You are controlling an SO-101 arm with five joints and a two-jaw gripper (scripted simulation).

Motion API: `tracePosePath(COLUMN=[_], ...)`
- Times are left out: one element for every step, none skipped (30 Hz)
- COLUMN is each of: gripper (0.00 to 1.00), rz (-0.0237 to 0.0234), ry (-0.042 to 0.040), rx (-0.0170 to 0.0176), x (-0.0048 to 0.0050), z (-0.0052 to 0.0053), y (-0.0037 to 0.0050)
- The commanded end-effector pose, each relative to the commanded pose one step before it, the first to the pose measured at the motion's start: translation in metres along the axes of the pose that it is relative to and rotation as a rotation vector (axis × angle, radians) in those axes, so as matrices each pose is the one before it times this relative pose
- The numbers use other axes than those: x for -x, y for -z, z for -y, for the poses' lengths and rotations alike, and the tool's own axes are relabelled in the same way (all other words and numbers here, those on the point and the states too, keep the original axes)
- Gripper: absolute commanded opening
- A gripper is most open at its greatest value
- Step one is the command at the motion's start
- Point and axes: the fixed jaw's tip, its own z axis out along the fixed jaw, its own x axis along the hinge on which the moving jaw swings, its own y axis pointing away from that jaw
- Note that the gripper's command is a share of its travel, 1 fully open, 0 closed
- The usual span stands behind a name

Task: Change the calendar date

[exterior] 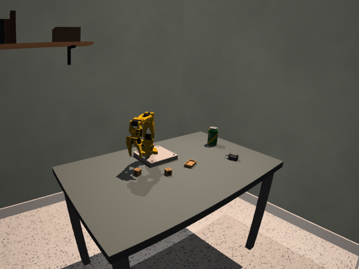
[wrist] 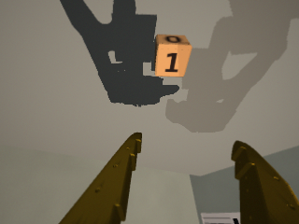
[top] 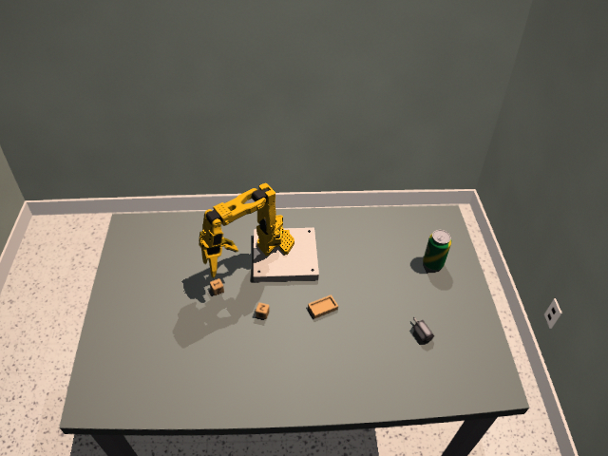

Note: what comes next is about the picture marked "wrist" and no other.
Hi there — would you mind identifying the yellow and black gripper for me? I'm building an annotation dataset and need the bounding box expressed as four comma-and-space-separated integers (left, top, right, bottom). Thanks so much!
59, 133, 299, 224

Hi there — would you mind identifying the brown number cube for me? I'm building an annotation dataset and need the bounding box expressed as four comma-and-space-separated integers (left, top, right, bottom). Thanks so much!
154, 35, 192, 77

